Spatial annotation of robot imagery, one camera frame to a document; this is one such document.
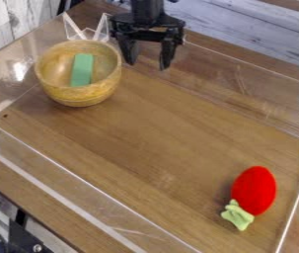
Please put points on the green rectangular block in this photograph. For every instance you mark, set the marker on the green rectangular block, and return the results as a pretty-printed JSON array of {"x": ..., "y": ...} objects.
[{"x": 82, "y": 70}]

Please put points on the red plush strawberry toy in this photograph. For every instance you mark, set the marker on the red plush strawberry toy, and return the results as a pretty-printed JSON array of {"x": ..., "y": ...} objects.
[{"x": 253, "y": 195}]

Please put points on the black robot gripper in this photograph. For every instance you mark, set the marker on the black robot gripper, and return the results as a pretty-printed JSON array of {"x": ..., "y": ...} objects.
[{"x": 131, "y": 30}]

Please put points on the clear acrylic corner bracket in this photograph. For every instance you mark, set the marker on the clear acrylic corner bracket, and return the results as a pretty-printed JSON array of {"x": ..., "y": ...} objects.
[{"x": 99, "y": 34}]

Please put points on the black clamp with cable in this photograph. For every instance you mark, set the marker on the black clamp with cable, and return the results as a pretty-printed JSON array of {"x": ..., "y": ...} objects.
[{"x": 16, "y": 239}]

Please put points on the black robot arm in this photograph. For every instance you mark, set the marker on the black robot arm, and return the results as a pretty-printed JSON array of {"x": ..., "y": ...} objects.
[{"x": 146, "y": 10}]

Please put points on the brown wooden bowl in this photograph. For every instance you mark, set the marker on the brown wooden bowl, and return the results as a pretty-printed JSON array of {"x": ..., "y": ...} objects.
[{"x": 52, "y": 70}]

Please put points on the clear acrylic tray wall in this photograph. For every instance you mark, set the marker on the clear acrylic tray wall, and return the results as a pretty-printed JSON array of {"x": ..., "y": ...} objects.
[{"x": 131, "y": 176}]

